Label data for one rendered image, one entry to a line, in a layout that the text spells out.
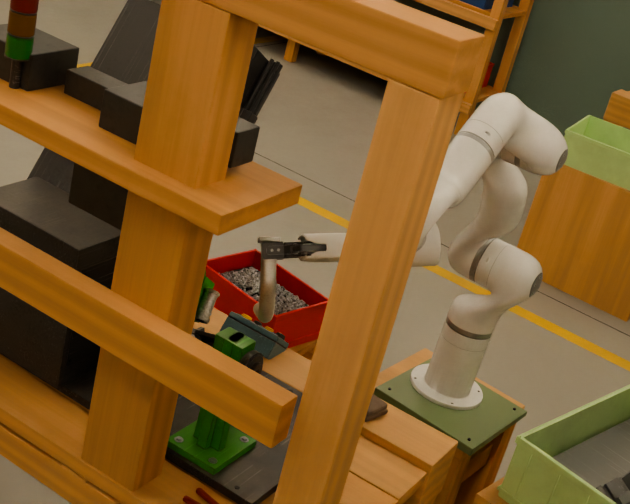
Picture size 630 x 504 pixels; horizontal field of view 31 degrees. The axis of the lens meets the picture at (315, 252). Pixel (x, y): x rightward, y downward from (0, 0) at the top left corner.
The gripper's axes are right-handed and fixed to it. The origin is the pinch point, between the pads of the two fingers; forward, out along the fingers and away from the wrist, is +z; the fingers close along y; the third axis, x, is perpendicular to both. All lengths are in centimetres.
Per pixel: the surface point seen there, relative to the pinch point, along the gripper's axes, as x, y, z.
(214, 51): -31.1, 30.2, 9.5
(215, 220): -4.1, 24.9, 10.6
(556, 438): 45, -55, -69
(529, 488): 54, -42, -58
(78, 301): 7.7, 0.8, 36.1
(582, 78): -137, -523, -246
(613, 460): 52, -61, -85
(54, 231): -7.4, -23.7, 43.3
